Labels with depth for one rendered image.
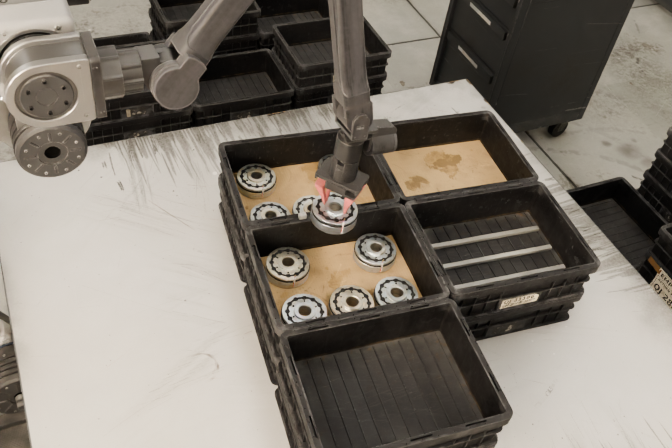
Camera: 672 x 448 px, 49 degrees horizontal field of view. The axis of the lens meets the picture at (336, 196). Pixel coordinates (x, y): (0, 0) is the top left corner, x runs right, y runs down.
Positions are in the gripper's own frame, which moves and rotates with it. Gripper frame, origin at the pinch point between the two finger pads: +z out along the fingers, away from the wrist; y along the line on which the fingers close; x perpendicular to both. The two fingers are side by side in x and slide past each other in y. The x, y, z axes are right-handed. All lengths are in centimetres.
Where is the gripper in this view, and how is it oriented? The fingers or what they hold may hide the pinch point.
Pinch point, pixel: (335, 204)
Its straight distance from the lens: 163.1
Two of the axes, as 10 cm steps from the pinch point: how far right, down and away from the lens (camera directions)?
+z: -1.6, 7.2, 6.8
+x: -4.4, 5.6, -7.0
